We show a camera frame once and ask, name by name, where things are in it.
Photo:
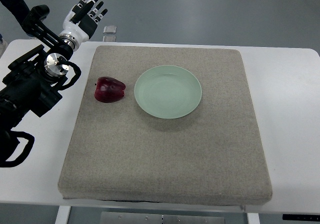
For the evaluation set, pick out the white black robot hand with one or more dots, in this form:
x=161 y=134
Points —
x=81 y=22

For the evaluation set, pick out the red apple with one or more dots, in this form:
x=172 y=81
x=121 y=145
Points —
x=109 y=90

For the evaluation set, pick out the light green plate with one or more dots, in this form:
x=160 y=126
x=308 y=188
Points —
x=168 y=92

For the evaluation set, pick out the upper floor outlet cover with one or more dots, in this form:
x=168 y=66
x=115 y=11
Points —
x=111 y=29

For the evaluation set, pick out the floor outlet cover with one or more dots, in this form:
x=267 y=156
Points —
x=111 y=29
x=109 y=38

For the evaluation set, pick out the lower floor outlet cover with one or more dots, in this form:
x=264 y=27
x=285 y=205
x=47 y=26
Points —
x=109 y=38

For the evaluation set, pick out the grey fabric cushion mat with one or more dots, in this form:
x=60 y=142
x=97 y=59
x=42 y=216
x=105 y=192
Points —
x=212 y=156

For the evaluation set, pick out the white table leg left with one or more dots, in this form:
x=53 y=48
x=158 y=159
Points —
x=63 y=215

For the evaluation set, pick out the white table leg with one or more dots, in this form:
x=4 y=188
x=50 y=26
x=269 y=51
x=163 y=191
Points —
x=253 y=218
x=63 y=215

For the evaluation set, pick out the white table leg right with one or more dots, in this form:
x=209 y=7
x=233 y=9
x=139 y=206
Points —
x=253 y=218

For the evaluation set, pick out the black table control panel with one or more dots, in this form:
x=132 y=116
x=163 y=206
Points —
x=301 y=217

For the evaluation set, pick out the metal base plate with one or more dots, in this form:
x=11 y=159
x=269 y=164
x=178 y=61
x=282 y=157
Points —
x=145 y=218

